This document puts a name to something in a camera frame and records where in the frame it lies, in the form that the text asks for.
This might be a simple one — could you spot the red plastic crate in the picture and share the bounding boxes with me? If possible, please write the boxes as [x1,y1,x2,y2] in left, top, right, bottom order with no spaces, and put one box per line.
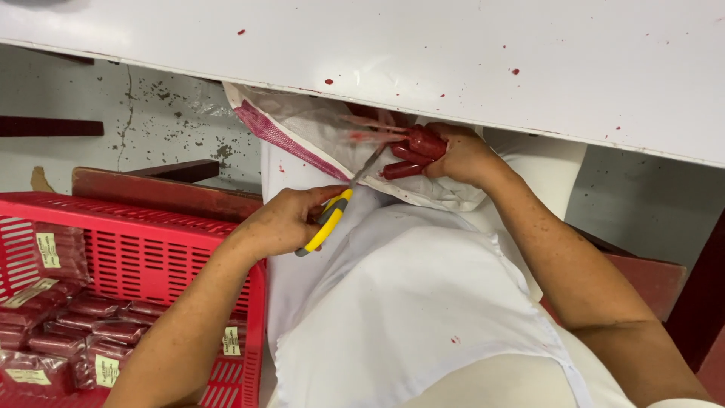
[0,191,268,408]

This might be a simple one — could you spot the person's right hand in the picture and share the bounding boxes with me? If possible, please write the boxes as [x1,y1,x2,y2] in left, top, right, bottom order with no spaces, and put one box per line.
[424,121,503,189]

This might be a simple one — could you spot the white woven sack pink stripe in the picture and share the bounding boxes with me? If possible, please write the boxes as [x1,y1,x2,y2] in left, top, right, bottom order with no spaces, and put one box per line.
[222,82,489,213]

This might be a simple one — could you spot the cream garment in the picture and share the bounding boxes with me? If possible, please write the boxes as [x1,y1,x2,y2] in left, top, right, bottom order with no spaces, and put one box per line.
[396,323,725,408]

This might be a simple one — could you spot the person's left hand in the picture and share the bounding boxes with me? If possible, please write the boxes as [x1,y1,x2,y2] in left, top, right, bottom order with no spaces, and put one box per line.
[227,184,349,263]

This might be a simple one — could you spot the clear plastic sheet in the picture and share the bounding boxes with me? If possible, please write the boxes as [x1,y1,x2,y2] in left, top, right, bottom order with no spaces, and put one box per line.
[186,84,239,121]

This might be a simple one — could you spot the dark brown wooden bar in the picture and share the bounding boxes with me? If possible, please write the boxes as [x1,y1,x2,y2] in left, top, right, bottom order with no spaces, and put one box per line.
[123,159,221,184]
[0,116,105,138]

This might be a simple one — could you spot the dark red wooden post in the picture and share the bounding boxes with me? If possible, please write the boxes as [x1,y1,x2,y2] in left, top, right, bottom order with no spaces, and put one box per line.
[664,209,725,408]

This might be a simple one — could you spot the white apron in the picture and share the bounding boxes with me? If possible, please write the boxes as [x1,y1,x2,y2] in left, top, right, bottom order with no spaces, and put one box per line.
[259,126,595,408]

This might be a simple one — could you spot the yellow grey handled scissors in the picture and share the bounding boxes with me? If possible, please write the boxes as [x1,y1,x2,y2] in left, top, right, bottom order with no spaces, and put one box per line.
[294,143,390,257]

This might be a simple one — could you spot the red sausage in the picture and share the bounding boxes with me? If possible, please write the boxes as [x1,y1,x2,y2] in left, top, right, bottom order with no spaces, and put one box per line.
[379,161,429,181]
[389,143,436,166]
[404,125,448,161]

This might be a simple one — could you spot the clear plastic casing tails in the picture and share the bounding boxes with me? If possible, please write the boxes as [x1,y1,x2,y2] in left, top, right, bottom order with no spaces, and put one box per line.
[339,112,410,145]

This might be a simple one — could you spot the dark red wooden bench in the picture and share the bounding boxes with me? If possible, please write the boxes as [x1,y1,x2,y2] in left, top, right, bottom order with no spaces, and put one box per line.
[71,166,265,223]

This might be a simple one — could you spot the pile of packed red sausages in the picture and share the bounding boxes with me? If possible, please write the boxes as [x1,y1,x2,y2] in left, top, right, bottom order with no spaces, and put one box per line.
[0,223,248,399]

